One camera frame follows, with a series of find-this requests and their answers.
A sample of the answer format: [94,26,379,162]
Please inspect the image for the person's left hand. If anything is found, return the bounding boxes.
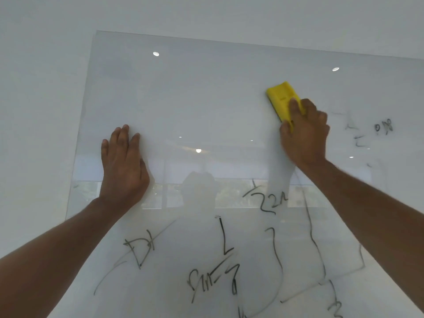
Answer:
[99,125,151,211]

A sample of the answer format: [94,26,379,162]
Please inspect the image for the person's right hand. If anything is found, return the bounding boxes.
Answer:
[279,97,331,169]

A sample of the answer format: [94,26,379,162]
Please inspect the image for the white glass whiteboard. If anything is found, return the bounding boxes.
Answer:
[48,29,424,318]

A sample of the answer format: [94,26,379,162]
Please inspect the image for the person's left forearm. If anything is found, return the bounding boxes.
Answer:
[0,197,130,318]

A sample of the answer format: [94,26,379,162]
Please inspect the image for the person's right forearm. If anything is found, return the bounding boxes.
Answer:
[298,158,424,314]

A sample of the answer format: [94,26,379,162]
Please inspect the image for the yellow eraser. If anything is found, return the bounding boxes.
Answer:
[266,81,306,132]

